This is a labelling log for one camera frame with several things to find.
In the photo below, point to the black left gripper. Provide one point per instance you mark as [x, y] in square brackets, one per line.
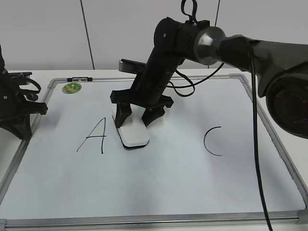
[18, 100]

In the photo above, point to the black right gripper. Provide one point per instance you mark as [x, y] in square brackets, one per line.
[148, 86]

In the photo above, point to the white whiteboard eraser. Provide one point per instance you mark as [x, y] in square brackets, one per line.
[133, 132]

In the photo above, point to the white whiteboard with aluminium frame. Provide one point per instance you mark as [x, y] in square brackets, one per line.
[197, 168]

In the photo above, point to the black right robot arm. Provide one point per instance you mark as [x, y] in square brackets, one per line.
[281, 70]

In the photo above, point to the round green sticker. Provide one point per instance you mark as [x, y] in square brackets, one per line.
[71, 88]

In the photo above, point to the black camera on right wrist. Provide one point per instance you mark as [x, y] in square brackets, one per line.
[130, 66]

